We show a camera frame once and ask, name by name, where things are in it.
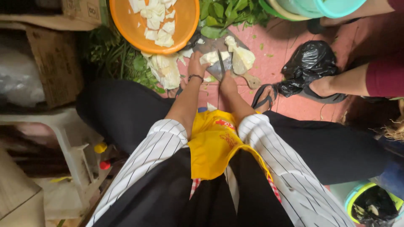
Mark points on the large cabbage wedge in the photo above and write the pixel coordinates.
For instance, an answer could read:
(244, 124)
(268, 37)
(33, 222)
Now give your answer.
(243, 58)

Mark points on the black bin liner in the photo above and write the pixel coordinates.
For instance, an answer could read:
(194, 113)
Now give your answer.
(375, 205)

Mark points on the yellow bottle cap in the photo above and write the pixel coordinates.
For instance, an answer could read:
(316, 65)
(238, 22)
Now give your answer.
(100, 148)

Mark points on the bunch of thin green herbs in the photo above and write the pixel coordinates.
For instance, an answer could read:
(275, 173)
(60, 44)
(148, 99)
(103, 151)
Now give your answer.
(109, 53)

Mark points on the person's right fingers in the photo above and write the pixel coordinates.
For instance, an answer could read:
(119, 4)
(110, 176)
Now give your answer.
(225, 77)

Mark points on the brown cardboard sheet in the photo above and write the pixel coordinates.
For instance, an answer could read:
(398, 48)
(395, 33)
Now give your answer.
(15, 195)

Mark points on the teal plastic basin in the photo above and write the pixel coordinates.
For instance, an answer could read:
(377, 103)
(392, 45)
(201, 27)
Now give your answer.
(315, 8)

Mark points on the pale cabbage chunk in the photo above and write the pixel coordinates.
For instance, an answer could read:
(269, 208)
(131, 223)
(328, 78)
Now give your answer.
(215, 57)

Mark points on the orange plastic colander basket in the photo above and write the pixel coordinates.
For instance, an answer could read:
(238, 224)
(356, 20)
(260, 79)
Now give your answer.
(186, 19)

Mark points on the black plastic bag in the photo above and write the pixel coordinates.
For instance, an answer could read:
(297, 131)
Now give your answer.
(309, 60)

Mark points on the black trousers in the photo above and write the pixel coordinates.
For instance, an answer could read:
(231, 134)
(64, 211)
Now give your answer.
(322, 148)

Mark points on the heap of cabbage leaves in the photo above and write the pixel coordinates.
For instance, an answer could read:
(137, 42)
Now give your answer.
(165, 72)

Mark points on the yellow apron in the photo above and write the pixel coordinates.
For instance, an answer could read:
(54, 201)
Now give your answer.
(214, 145)

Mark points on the person's left fingers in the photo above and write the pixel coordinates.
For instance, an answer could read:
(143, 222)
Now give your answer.
(198, 56)

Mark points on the person's dark flip-flop sandal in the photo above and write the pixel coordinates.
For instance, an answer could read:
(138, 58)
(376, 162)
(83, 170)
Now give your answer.
(177, 92)
(265, 97)

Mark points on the cream plastic basin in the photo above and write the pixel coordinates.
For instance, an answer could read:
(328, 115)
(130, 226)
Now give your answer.
(284, 15)

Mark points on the red bottle cap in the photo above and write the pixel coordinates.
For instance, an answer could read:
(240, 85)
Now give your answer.
(105, 165)

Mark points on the upright brown cardboard box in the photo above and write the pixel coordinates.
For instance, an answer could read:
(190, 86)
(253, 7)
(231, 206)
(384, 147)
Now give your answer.
(53, 66)

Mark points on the person's right hand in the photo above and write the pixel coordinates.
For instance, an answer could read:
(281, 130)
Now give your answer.
(228, 85)

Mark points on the small cabbage scrap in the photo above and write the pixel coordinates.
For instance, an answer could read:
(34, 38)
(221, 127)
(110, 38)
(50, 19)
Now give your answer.
(211, 107)

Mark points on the steel kitchen knife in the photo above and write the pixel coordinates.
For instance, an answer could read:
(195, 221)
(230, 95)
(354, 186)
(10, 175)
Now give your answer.
(221, 63)

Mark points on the white plastic sack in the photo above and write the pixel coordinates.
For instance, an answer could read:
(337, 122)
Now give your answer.
(19, 75)

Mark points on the tan straw broom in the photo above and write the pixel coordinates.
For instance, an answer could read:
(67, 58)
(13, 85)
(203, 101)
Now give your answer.
(396, 126)

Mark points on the white plastic stool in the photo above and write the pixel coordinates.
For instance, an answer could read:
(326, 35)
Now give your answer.
(68, 142)

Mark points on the flat brown cardboard box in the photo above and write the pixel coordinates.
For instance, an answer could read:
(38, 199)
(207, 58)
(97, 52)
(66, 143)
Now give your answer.
(63, 15)

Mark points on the person's left hand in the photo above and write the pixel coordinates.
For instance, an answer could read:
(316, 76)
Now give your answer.
(197, 66)

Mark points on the green plastic basin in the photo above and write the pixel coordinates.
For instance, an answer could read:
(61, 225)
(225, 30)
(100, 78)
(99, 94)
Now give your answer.
(264, 6)

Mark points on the bunch of broad green leaves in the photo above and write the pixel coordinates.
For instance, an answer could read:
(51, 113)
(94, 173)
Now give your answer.
(221, 12)

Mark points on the pile of chopped cabbage pieces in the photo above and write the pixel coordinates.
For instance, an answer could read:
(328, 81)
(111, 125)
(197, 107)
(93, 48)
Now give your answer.
(157, 23)

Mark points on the wooden cutting board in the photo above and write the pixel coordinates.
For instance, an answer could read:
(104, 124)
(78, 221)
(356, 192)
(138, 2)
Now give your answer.
(209, 47)

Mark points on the white striped shirt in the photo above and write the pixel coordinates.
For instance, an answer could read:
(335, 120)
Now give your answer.
(293, 176)

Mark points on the teal bucket with green rim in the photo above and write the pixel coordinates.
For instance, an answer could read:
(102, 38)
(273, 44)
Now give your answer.
(350, 197)

